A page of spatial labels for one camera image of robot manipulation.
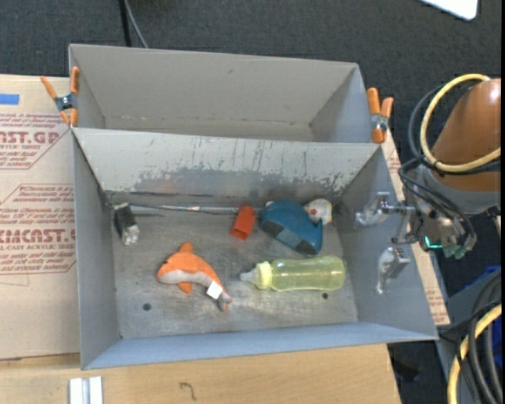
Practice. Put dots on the white toy with red dot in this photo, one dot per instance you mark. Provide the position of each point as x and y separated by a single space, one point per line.
320 211

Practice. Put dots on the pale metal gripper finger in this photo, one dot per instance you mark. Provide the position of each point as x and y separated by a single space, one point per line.
387 267
368 215

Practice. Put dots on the metal rod tool, black head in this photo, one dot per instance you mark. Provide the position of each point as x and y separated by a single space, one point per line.
126 225

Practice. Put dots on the blue and black plastic object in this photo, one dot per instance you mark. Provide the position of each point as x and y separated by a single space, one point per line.
292 223

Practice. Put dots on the brown cardboard board, red print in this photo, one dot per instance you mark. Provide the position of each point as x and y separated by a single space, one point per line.
33 225

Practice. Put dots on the orange and white toy dolphin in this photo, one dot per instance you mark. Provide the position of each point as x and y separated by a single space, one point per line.
193 272

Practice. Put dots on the yellow clear baby bottle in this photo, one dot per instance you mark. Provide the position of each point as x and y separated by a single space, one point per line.
307 274

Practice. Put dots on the orange plastic cap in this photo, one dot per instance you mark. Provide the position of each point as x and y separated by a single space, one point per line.
244 222

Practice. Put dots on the grey metal bin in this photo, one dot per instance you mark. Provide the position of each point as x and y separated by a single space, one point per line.
235 175

